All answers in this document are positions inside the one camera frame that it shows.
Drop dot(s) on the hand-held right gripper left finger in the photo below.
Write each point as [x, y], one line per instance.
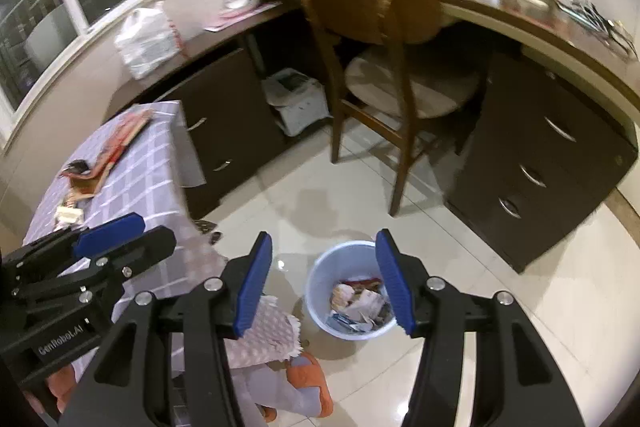
[252, 287]

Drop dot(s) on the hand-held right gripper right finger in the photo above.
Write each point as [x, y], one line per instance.
[395, 282]

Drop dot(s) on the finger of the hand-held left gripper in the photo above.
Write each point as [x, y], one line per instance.
[110, 229]
[145, 249]

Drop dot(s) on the pile of snack wrappers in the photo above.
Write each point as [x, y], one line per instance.
[360, 302]

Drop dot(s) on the blue trash bin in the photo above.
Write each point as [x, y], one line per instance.
[325, 267]

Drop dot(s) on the person's left hand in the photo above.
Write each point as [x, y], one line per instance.
[62, 384]

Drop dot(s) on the white lace cloth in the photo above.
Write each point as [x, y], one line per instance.
[270, 327]

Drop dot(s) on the small white wrapper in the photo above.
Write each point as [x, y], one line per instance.
[67, 214]

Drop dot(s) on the brown snack wrapper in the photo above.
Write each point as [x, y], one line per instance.
[82, 182]

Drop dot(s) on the grey checked tablecloth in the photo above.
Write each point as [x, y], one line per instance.
[145, 157]

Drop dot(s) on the person's leg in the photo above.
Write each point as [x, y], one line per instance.
[255, 389]

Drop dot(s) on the orange slipper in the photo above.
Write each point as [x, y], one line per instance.
[312, 377]

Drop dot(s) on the dark drawer cabinet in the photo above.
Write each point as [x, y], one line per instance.
[225, 117]
[550, 187]

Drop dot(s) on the white storage box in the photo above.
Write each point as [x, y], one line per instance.
[305, 112]

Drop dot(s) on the white plastic bag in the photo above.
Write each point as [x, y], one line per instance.
[145, 42]

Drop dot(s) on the stack of newspapers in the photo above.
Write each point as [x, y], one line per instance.
[290, 82]

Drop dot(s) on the pink paper mat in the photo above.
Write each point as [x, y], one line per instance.
[235, 17]

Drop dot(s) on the wooden chair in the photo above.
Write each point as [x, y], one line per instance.
[375, 2]

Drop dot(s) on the dark wooden corner desk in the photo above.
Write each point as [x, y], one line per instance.
[525, 14]

